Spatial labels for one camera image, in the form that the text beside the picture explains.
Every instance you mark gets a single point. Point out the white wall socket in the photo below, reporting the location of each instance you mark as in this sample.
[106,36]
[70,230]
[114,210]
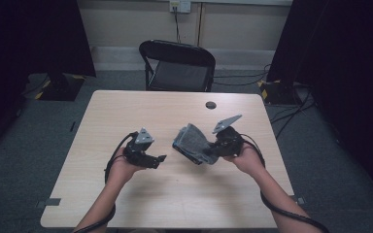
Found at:
[184,6]

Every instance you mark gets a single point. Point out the person's left hand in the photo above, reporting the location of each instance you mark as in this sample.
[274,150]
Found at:
[123,170]

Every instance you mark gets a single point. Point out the black curtain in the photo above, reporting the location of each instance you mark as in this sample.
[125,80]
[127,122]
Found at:
[29,32]
[353,64]

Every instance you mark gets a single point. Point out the black folding chair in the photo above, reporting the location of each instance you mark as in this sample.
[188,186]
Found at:
[178,76]

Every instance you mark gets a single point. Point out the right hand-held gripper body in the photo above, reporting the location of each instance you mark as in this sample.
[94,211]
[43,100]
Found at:
[228,144]

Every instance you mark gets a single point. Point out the grey towel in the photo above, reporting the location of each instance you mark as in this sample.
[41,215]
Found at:
[194,140]

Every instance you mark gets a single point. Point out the grey tape strip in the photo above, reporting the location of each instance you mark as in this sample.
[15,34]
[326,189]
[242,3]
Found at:
[50,202]
[301,200]

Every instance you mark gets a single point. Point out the person's right hand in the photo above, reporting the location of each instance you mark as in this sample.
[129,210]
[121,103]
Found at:
[246,160]

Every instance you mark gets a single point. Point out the black yellow-striped stand base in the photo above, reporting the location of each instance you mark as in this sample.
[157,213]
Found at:
[278,93]
[61,90]

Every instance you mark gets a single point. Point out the black floor tape strip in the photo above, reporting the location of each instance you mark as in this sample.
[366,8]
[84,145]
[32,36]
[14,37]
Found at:
[73,126]

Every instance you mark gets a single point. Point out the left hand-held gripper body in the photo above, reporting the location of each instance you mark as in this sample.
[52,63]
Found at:
[139,150]

